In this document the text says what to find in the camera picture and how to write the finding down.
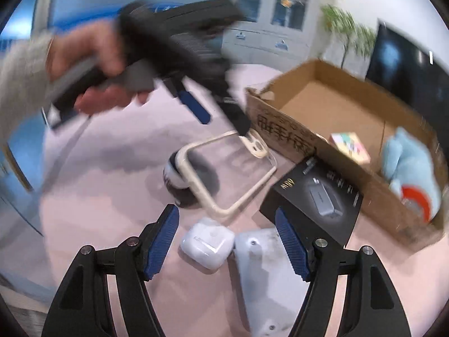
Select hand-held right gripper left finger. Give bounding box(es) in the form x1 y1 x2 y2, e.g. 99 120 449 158
41 204 180 337

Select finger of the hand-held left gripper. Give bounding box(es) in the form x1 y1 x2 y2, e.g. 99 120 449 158
217 93 252 137
164 77 212 126

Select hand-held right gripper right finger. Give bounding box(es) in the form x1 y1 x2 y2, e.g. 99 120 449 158
274 208 412 337

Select pale blue phone case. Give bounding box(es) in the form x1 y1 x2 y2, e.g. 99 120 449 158
233 227 313 337

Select white earbuds case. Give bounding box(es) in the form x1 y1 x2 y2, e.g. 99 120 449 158
180 218 235 271

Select black charger box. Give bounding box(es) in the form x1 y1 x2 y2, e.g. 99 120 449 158
260 157 364 248

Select clear beige-rimmed phone case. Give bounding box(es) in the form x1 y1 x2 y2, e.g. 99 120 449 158
184 130 278 219

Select brown cardboard box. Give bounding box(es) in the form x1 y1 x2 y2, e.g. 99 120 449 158
244 59 445 252

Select person's left forearm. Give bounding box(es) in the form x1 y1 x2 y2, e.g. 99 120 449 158
0 32 54 144

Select person's left hand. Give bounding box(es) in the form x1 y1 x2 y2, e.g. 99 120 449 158
47 20 152 115

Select black and white small ball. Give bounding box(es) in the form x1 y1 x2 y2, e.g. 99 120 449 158
163 151 197 192

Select grey glass-door cabinet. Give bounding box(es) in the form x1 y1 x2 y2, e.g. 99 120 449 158
223 0 316 64

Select colourful puzzle cube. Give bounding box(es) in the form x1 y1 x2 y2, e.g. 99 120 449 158
330 132 372 164

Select blue plush toy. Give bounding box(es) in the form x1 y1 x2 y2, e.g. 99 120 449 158
381 126 443 224

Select thin leafy green plant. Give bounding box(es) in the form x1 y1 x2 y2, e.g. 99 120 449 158
321 0 378 68

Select black television screen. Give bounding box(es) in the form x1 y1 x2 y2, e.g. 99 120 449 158
365 17 449 103

